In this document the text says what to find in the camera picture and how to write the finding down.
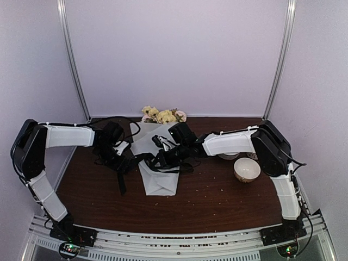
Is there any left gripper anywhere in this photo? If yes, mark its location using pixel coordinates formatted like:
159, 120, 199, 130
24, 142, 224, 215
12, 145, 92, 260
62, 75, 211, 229
95, 144, 130, 173

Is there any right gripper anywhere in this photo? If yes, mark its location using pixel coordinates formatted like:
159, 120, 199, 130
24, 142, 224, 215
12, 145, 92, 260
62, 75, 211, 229
151, 142, 190, 168

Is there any black lanyard strap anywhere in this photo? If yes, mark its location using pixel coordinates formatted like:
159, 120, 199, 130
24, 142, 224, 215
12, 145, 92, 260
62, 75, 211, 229
116, 153, 195, 196

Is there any white wrapping paper sheet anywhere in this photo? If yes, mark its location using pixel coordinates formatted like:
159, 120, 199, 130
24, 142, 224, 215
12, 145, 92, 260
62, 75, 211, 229
130, 122, 179, 196

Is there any pink rose stem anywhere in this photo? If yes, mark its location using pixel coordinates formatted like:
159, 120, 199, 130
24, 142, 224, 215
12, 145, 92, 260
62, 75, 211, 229
175, 110, 187, 122

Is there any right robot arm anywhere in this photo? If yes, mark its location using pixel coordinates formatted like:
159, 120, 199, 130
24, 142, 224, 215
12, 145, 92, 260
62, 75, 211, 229
147, 120, 303, 240

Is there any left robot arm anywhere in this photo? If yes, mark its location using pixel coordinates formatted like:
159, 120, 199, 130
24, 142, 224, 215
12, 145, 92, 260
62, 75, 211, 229
10, 119, 131, 241

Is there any scalloped white dish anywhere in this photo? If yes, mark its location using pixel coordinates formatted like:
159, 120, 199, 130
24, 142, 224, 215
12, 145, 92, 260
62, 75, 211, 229
218, 153, 239, 160

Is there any round white bowl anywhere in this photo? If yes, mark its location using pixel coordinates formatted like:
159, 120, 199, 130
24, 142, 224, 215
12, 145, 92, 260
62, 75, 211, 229
234, 158, 261, 183

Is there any patterned mug yellow inside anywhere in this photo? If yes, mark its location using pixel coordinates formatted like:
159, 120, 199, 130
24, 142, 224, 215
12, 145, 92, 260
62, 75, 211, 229
247, 153, 258, 159

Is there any front aluminium rail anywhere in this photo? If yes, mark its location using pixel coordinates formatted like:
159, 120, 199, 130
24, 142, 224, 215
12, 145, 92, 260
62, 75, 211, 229
23, 209, 334, 261

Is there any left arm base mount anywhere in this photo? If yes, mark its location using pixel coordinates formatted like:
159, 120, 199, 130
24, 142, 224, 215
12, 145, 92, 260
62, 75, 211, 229
49, 215, 97, 260

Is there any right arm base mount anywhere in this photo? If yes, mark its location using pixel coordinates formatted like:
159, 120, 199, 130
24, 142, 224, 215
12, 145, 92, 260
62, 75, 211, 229
260, 220, 307, 259

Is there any left aluminium frame post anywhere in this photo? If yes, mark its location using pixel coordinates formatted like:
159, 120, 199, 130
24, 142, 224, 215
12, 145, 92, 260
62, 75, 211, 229
57, 0, 91, 122

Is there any aluminium frame post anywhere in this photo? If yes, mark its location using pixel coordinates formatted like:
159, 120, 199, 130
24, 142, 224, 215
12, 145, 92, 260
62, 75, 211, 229
263, 0, 297, 120
57, 0, 91, 122

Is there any right aluminium frame post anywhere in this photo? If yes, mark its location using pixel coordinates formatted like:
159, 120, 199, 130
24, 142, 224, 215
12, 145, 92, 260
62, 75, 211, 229
263, 0, 297, 120

